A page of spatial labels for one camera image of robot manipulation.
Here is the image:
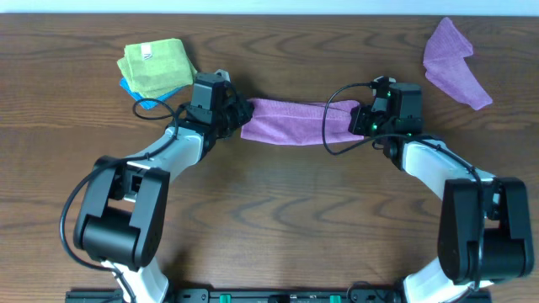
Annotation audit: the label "purple cloth with tag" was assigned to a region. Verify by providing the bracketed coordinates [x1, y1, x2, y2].
[241, 98, 363, 146]

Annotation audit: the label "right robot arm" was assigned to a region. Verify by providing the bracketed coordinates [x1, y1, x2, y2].
[349, 107, 535, 302]

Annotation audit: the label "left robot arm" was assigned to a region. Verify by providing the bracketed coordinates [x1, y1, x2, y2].
[66, 91, 254, 302]

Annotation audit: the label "blue folded cloth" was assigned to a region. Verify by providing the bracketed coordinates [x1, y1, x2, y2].
[120, 77, 182, 110]

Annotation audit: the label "green folded cloth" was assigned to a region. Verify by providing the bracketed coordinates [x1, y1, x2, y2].
[117, 38, 197, 98]

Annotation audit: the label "purple crumpled cloth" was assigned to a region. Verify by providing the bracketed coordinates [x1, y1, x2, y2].
[423, 17, 493, 110]

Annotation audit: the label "right black cable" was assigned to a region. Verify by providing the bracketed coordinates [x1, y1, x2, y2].
[321, 82, 485, 295]

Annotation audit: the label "black cable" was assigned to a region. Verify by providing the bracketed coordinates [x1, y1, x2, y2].
[58, 98, 190, 303]
[321, 82, 485, 295]

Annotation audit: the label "left black cable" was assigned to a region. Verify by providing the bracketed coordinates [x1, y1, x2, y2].
[58, 98, 190, 303]

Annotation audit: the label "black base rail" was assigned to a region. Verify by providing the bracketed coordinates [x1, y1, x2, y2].
[64, 287, 493, 303]

